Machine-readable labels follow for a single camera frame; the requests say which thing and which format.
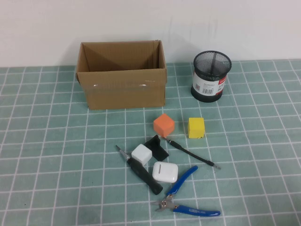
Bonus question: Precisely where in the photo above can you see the black L-shaped bracket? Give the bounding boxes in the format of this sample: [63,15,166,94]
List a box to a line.
[144,135,170,162]

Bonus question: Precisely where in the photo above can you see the white cube block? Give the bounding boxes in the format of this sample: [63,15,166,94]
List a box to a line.
[131,144,153,167]

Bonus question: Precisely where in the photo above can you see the thin black flexible shaft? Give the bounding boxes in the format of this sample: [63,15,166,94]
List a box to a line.
[164,137,221,170]

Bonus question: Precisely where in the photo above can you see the black handled screwdriver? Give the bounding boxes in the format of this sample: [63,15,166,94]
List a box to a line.
[115,145,164,195]

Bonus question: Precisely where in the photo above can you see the blue handled pliers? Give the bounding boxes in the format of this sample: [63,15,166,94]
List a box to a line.
[151,165,221,218]

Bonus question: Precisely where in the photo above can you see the orange foam block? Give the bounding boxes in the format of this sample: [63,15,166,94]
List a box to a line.
[153,113,175,138]

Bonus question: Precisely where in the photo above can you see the brown cardboard box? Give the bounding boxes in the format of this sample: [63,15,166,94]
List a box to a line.
[75,40,167,110]

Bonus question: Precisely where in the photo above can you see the yellow foam block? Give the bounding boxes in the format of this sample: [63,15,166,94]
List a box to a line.
[188,117,205,139]

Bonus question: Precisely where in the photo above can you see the white earbuds case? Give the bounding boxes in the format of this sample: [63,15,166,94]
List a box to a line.
[152,161,179,183]

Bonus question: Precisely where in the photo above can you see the black mesh pen holder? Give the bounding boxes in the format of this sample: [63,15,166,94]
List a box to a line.
[190,50,232,103]

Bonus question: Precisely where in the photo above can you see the green grid tablecloth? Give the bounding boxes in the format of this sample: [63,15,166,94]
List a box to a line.
[0,58,301,226]

